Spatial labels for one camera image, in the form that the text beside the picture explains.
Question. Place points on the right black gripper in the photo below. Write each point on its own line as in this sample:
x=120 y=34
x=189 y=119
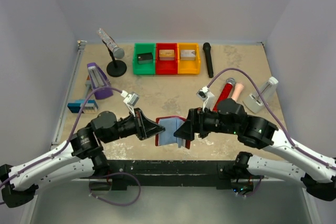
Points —
x=195 y=123

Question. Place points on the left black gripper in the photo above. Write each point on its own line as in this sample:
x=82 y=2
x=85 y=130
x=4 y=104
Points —
x=145 y=128

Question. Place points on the red leather card holder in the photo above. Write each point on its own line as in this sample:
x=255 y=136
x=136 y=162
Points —
x=171 y=124

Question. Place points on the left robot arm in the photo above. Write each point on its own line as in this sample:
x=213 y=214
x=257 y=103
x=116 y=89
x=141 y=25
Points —
x=79 y=157

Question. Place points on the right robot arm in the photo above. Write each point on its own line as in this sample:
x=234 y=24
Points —
x=300 y=165

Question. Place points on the black card in green bin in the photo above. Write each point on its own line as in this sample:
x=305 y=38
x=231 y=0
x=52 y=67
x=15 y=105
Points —
x=144 y=58

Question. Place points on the silver card in yellow bin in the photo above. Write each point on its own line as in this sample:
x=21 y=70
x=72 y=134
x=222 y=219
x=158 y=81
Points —
x=188 y=55

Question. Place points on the tan card in red bin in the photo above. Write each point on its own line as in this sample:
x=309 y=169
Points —
x=166 y=54

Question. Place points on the red microphone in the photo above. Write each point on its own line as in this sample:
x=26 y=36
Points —
x=230 y=83

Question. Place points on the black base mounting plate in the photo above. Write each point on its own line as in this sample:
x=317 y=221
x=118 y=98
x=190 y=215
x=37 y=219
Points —
x=156 y=173

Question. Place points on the yellow plastic bin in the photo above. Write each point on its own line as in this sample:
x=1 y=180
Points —
x=188 y=65

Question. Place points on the green plastic bin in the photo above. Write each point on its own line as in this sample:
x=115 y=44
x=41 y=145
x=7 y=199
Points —
x=144 y=69

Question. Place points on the pink microphone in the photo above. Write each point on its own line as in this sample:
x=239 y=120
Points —
x=237 y=91

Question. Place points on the blue grey block toy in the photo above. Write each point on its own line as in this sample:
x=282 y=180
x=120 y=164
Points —
x=91 y=105

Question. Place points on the white metronome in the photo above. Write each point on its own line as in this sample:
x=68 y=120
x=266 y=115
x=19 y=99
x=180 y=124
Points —
x=254 y=102

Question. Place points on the black microphone stand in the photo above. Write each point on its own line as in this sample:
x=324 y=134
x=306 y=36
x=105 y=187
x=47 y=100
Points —
x=116 y=67

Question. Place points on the red plastic bin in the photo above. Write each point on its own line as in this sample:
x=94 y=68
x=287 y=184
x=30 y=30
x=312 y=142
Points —
x=166 y=67

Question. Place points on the glitter silver microphone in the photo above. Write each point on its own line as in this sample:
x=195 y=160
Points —
x=110 y=43

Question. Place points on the black microphone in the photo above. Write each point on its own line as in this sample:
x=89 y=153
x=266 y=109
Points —
x=208 y=59

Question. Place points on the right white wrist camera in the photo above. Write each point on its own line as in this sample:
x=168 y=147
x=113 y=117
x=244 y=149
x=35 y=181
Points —
x=207 y=97

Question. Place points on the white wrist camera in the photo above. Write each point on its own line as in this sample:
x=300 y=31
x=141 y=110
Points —
x=207 y=97
x=130 y=100

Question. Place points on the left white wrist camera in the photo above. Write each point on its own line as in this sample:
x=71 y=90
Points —
x=130 y=100

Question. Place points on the aluminium frame rail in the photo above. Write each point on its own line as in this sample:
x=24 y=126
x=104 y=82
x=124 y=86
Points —
x=56 y=139

